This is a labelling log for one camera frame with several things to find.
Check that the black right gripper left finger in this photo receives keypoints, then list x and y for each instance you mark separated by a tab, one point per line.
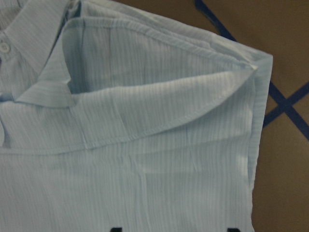
116	229

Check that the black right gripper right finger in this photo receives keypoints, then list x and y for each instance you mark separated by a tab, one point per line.
232	229

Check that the light blue button-up shirt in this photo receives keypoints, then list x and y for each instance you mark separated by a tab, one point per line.
111	116

